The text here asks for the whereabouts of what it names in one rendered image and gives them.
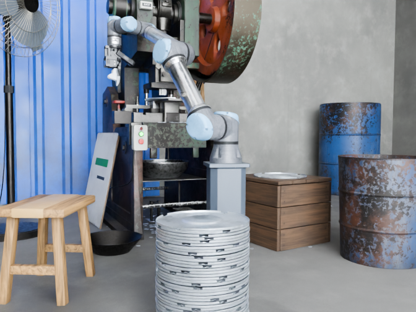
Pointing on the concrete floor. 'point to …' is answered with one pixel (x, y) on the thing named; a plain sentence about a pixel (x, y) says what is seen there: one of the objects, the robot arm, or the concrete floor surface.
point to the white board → (101, 175)
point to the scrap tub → (377, 210)
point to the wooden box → (288, 211)
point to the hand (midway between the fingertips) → (117, 83)
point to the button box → (137, 145)
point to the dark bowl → (114, 242)
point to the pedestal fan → (34, 37)
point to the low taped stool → (43, 204)
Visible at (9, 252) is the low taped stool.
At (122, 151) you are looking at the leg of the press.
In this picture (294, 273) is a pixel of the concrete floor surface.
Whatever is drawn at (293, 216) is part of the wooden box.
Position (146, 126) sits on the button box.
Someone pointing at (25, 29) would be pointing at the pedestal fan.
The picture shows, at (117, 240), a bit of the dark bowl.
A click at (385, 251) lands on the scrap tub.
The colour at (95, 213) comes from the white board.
